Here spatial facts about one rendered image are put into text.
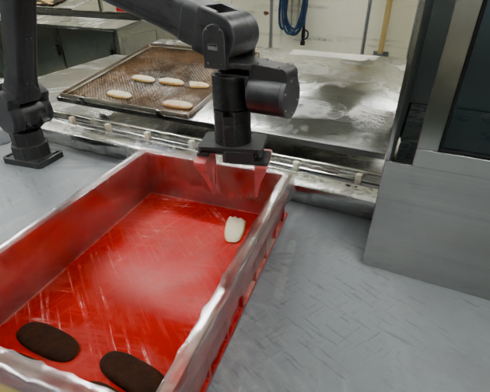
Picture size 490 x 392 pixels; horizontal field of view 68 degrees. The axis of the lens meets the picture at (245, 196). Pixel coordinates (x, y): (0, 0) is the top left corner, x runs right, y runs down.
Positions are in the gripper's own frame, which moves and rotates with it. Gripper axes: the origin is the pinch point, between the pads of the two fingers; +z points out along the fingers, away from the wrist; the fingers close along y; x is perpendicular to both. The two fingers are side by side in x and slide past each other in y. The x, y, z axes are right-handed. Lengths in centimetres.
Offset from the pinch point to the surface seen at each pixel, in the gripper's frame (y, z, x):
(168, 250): 10.6, 8.7, 7.3
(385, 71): -34, -5, -73
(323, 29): -19, 21, -403
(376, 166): -28.9, 9.8, -33.0
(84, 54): 215, 31, -295
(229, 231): 1.0, 8.0, 1.4
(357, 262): -21.4, 9.8, 4.3
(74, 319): 18.1, 8.6, 23.7
